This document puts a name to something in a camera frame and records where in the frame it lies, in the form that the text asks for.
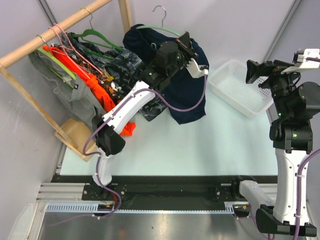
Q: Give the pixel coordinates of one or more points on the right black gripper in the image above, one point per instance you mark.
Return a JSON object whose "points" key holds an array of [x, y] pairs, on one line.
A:
{"points": [[255, 70]]}

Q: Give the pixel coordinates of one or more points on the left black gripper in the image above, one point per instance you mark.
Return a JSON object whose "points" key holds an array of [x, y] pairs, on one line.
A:
{"points": [[186, 47]]}

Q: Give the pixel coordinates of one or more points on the navy blue shorts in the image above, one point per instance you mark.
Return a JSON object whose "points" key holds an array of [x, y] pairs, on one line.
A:
{"points": [[183, 91]]}

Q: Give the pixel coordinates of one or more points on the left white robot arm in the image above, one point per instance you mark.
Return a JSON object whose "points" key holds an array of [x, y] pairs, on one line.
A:
{"points": [[171, 57]]}

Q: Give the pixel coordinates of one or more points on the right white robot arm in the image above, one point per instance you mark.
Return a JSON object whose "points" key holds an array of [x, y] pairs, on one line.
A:
{"points": [[292, 137]]}

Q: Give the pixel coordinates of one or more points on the orange patterned shorts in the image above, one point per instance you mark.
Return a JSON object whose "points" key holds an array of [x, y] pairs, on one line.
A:
{"points": [[110, 87]]}

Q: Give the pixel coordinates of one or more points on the dark green hanger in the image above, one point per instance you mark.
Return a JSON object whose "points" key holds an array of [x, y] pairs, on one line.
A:
{"points": [[95, 44]]}

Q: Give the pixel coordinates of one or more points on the bright orange shorts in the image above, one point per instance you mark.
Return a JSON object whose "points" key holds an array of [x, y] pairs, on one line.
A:
{"points": [[95, 87]]}

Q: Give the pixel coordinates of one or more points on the grey shorts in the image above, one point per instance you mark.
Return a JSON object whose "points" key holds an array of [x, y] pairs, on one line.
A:
{"points": [[74, 95]]}

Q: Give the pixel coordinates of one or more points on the lime green hanger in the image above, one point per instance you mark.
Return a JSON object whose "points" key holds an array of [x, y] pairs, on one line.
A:
{"points": [[55, 60]]}

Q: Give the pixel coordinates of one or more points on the white plastic basket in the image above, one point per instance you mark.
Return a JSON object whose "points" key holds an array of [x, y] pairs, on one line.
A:
{"points": [[229, 83]]}

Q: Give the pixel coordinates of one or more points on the wooden clothes rack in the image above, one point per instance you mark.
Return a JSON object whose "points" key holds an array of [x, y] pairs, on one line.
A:
{"points": [[71, 133]]}

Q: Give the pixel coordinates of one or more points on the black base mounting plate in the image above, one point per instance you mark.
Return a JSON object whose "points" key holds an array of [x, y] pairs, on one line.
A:
{"points": [[176, 194]]}

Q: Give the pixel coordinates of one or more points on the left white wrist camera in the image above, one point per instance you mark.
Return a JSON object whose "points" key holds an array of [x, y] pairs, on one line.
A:
{"points": [[197, 71]]}

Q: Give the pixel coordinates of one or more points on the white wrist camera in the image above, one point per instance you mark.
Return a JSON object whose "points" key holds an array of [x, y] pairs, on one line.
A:
{"points": [[197, 71], [303, 60]]}

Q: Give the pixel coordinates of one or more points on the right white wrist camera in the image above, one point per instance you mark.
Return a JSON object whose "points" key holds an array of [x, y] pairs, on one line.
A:
{"points": [[303, 60]]}

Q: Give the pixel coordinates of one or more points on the white slotted cable duct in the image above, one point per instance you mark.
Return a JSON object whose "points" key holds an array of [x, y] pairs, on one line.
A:
{"points": [[95, 208]]}

